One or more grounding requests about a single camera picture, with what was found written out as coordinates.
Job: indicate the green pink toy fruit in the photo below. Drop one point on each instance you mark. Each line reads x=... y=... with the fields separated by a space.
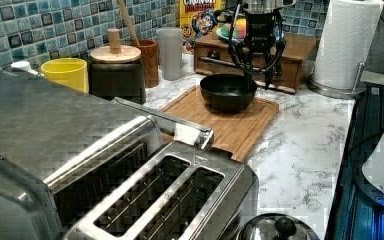
x=226 y=30

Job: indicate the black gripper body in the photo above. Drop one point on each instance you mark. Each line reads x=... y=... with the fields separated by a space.
x=263 y=17

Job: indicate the cereal box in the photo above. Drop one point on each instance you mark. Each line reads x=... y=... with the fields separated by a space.
x=197 y=19

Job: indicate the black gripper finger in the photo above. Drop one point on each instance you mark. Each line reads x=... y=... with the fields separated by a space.
x=241 y=62
x=272 y=52

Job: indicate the wooden spoon handle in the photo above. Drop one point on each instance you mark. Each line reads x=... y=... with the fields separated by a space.
x=126 y=17

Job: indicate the steel pot lid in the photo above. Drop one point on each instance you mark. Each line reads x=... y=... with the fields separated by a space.
x=275 y=226

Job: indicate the light blue plate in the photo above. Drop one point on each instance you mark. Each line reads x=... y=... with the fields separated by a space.
x=226 y=39

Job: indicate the yellow plastic cup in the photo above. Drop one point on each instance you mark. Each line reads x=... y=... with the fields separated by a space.
x=70 y=72

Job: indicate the black bowl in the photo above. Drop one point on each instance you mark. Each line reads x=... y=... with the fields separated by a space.
x=228 y=93

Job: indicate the metal paper towel holder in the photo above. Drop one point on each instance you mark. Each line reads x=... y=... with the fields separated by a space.
x=356 y=91

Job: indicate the silver two-slot toaster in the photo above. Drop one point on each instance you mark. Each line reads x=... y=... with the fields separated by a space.
x=181 y=193

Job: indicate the black canister with wooden lid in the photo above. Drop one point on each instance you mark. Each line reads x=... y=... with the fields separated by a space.
x=116 y=70

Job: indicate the wooden cutting board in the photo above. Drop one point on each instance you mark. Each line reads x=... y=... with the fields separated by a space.
x=237 y=133

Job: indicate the stainless toaster oven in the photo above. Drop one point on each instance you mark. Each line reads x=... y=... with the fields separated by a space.
x=62 y=152

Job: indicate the orange toy fruit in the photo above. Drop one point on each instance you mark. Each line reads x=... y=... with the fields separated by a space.
x=241 y=24

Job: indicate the multicolour toy fruit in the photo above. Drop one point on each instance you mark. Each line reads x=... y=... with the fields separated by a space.
x=239 y=33

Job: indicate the brown wooden utensil holder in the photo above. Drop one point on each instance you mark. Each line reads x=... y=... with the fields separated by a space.
x=149 y=56

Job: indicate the paper towel roll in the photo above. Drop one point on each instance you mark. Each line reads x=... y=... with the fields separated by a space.
x=345 y=42

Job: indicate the grey translucent cup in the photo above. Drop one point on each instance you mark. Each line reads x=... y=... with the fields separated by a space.
x=170 y=49

